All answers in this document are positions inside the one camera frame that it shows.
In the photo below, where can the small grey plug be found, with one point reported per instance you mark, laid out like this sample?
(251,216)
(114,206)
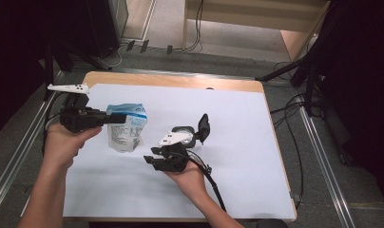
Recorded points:
(296,197)

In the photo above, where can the white paper sheet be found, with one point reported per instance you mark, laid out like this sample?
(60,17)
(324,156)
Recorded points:
(237,158)

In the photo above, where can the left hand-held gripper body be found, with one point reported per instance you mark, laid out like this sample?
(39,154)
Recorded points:
(79,118)

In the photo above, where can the light wooden bench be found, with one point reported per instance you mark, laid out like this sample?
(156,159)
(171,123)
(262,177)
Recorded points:
(244,22)

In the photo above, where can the black metal stand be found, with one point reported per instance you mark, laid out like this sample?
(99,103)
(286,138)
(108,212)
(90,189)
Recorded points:
(309,88)

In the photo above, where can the person's left hand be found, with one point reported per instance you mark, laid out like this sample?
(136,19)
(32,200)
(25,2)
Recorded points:
(60,145)

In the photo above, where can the person's right hand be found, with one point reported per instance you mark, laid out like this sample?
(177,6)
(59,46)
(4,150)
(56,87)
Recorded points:
(190,180)

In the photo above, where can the white and blue refill pouch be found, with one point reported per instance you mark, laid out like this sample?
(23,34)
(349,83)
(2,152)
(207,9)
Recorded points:
(126,133)

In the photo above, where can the metal floor rail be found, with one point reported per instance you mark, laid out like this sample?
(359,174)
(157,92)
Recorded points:
(326,171)
(180,73)
(19,148)

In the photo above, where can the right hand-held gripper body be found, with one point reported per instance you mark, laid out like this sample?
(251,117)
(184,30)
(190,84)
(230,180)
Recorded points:
(172,158)

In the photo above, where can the dark cabinet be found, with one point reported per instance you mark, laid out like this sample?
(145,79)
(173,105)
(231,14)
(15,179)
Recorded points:
(101,25)

